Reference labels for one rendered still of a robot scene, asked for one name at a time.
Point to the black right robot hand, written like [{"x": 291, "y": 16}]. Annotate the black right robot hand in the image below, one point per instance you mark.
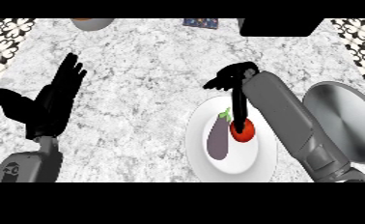
[{"x": 239, "y": 102}]

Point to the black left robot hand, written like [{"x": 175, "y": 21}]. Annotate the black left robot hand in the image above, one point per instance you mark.
[{"x": 50, "y": 100}]

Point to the grey metal pan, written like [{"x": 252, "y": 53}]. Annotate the grey metal pan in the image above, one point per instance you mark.
[{"x": 341, "y": 118}]

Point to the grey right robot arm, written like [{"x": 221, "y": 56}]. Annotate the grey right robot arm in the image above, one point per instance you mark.
[{"x": 295, "y": 125}]

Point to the dark blue patterned object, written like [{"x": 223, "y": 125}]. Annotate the dark blue patterned object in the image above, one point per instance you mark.
[{"x": 202, "y": 22}]

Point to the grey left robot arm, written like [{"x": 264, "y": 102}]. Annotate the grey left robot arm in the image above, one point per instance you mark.
[{"x": 33, "y": 165}]

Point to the white round plate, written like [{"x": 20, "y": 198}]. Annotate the white round plate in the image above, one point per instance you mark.
[{"x": 237, "y": 160}]

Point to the grey bowl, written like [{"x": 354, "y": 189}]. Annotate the grey bowl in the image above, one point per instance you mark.
[{"x": 92, "y": 23}]

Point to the purple eggplant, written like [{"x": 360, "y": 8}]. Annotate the purple eggplant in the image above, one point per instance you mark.
[{"x": 220, "y": 137}]

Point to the red tomato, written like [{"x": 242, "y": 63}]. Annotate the red tomato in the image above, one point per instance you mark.
[{"x": 245, "y": 133}]

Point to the black appliance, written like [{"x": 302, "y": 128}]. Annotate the black appliance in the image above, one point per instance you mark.
[{"x": 280, "y": 26}]

